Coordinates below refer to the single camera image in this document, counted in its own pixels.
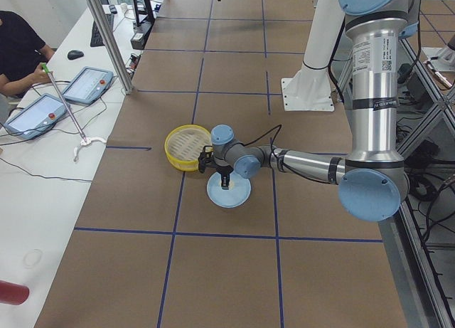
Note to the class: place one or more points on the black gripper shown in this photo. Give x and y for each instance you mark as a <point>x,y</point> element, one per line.
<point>223,171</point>

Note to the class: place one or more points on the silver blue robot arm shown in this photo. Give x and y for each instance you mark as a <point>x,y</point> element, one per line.
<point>371,179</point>

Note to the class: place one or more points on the yellow steamer basket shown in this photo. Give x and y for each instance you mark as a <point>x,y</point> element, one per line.
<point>184,144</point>

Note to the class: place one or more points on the light blue plate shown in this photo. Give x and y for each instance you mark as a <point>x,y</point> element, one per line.
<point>228,198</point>

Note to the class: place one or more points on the reach grabber stick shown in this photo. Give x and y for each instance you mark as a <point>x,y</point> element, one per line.
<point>85,141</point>

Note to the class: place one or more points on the black power adapter box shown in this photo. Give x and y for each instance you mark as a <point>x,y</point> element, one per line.
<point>141,35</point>

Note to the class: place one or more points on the far teach pendant tablet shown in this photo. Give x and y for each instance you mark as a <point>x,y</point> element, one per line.
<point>88,85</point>

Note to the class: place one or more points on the teach pendant tablet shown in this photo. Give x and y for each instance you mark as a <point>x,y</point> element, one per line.
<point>88,85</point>
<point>37,118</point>

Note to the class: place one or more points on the black tripod stand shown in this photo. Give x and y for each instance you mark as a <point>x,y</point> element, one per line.
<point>143,12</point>

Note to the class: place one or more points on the black keyboard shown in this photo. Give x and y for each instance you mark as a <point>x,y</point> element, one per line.
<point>96,38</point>

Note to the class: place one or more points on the near teach pendant tablet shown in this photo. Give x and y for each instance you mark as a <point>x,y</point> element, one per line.
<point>37,118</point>

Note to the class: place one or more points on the black computer mouse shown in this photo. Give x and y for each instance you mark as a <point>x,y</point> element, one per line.
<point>74,54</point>

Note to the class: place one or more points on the black box on rack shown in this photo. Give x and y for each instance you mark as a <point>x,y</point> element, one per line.
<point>403,73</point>

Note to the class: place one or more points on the person in black shirt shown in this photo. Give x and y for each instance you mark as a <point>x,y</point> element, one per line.
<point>22,53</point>

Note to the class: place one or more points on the red cylinder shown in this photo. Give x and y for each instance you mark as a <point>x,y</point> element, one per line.
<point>12,293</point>

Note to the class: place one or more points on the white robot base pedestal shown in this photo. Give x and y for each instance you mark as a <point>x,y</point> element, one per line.
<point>310,89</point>

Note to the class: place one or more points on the aluminium side frame rack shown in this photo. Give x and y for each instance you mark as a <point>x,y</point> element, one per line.
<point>419,239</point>

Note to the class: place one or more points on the aluminium frame post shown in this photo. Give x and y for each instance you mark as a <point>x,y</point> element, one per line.
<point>98,15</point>

